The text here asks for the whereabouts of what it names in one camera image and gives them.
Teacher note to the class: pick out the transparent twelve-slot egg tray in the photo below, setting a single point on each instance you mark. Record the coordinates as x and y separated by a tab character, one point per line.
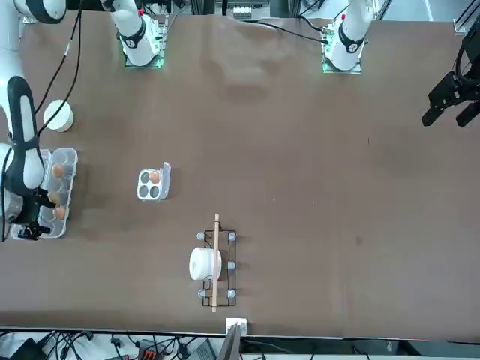
67	187

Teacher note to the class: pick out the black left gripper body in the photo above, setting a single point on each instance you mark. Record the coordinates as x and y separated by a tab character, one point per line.
471	63

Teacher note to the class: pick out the small white socket box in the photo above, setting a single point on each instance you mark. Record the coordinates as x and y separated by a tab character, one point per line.
236	323

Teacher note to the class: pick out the orange and black power strip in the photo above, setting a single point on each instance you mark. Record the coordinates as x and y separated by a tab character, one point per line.
152	348

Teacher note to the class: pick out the wooden rod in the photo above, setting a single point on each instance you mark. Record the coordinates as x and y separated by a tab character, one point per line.
215	232

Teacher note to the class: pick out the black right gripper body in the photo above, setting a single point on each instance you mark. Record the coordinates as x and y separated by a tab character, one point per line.
30	210

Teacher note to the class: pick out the grey box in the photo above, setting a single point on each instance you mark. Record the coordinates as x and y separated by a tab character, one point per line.
202	350

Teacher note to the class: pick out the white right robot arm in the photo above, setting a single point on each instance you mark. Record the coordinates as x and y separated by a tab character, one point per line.
24	112

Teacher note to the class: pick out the aluminium frame corner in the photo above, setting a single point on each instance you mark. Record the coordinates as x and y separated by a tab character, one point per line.
463	22

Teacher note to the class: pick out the white round bowl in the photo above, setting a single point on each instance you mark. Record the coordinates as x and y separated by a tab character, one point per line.
60	116

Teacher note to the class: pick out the clear four-slot egg tray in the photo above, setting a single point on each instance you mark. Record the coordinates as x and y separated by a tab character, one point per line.
144	184

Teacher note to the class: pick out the aluminium camera post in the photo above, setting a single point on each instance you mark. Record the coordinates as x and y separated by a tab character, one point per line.
229	345

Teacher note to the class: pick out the brown egg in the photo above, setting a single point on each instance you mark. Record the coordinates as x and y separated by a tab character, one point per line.
153	176
55	196
60	213
57	171

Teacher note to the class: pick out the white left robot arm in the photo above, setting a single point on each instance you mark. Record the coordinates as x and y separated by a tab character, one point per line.
352	30

